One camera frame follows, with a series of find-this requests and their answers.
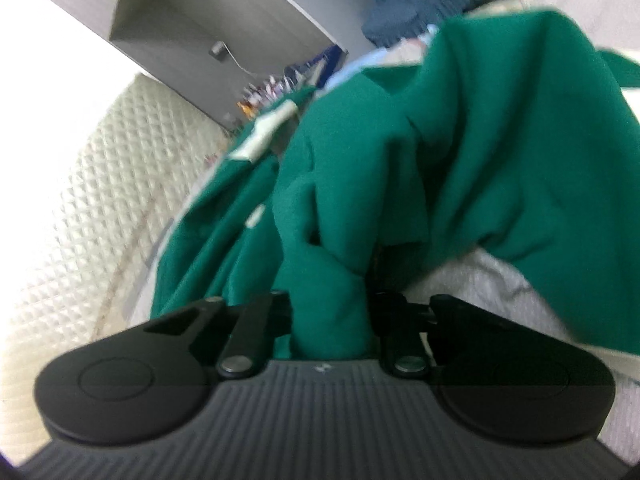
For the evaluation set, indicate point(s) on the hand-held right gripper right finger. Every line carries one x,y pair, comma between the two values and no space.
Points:
395,320

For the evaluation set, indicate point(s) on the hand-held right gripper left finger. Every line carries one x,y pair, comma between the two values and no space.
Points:
260,315

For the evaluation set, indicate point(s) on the green hoodie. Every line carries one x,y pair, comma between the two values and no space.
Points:
475,135

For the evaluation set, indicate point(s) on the pile of small colourful items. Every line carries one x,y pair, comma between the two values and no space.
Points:
280,87

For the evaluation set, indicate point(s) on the light blue bed sheet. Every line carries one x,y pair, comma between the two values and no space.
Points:
360,62

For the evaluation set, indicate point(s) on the blue armchair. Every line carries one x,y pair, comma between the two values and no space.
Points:
395,22

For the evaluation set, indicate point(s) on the small grey wall device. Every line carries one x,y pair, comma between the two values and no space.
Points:
217,50

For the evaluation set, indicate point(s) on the grey wall cabinet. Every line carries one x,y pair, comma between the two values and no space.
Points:
175,10

